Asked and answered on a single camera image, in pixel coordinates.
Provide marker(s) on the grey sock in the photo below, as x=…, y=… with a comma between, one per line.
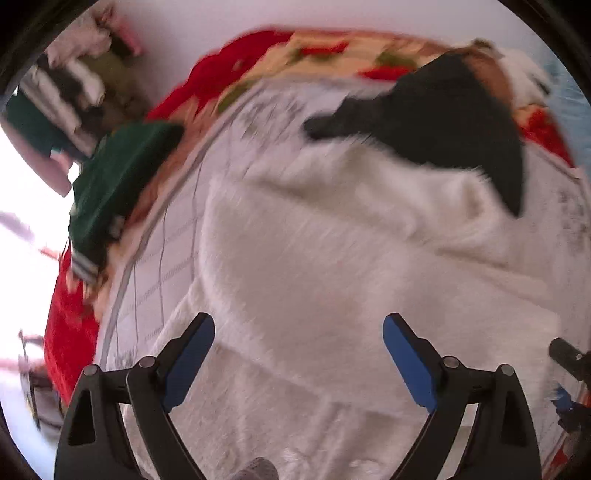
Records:
x=256, y=470

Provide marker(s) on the white fluffy garment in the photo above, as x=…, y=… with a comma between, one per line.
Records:
x=323, y=277

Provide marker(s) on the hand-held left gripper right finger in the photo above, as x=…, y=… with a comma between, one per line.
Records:
x=408, y=364

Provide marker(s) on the white printed bedsheet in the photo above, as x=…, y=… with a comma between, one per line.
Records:
x=152, y=258

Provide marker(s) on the white fuzzy cloth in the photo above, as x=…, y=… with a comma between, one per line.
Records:
x=526, y=76

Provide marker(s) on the red floral blanket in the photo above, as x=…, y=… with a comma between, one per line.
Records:
x=217, y=69

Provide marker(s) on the brown cloth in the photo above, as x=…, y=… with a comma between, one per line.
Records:
x=485, y=64

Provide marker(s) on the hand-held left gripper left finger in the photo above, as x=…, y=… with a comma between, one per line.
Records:
x=184, y=364

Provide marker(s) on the light blue cloth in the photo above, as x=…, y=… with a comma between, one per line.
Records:
x=568, y=106

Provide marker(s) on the black garment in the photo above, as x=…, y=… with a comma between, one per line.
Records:
x=438, y=115

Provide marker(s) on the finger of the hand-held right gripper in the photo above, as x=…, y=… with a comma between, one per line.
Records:
x=565, y=406
x=565, y=353

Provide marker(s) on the folded green garment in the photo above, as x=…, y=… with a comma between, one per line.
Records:
x=120, y=184

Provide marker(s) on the pile of mixed clothes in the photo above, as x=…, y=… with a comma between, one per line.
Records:
x=74, y=78

